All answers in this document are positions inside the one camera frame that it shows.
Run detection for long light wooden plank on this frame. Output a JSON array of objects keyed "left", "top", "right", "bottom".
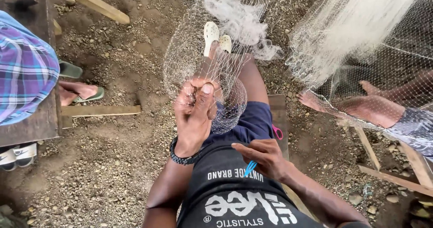
[{"left": 50, "top": 0, "right": 131, "bottom": 26}]

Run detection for person's right hand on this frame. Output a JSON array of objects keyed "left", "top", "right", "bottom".
[{"left": 231, "top": 139, "right": 295, "bottom": 183}]

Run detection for wooden bench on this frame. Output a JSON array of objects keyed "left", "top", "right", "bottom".
[{"left": 267, "top": 94, "right": 320, "bottom": 223}]

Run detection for white perforated clog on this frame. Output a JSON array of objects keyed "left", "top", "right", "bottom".
[
  {"left": 219, "top": 35, "right": 233, "bottom": 54},
  {"left": 203, "top": 21, "right": 220, "bottom": 57}
]

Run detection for pair of white sandals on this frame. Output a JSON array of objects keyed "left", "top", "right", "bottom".
[{"left": 0, "top": 143, "right": 38, "bottom": 172}]

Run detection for navy blue shorts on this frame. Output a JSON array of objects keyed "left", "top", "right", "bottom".
[{"left": 203, "top": 101, "right": 275, "bottom": 147}]

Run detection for black printed t-shirt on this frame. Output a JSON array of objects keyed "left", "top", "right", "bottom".
[{"left": 177, "top": 140, "right": 325, "bottom": 228}]

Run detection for short light wooden plank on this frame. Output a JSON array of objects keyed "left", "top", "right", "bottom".
[{"left": 61, "top": 105, "right": 142, "bottom": 117}]

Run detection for dark wooden table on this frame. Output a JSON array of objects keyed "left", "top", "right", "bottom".
[{"left": 0, "top": 0, "right": 64, "bottom": 147}]

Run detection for white monofilament fishing net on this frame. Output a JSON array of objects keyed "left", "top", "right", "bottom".
[{"left": 162, "top": 0, "right": 433, "bottom": 147}]

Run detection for person's left hand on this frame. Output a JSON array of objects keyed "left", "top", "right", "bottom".
[{"left": 173, "top": 77, "right": 223, "bottom": 158}]

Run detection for blue netting needle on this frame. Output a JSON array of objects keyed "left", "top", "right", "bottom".
[{"left": 244, "top": 160, "right": 258, "bottom": 178}]

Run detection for green flip-flop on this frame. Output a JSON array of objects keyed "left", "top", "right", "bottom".
[
  {"left": 58, "top": 60, "right": 83, "bottom": 79},
  {"left": 72, "top": 86, "right": 105, "bottom": 103}
]

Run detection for black bracelet wristwatch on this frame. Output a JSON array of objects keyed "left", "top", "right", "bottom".
[{"left": 170, "top": 137, "right": 202, "bottom": 166}]

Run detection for wooden frame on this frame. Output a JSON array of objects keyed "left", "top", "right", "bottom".
[{"left": 353, "top": 103, "right": 433, "bottom": 198}]

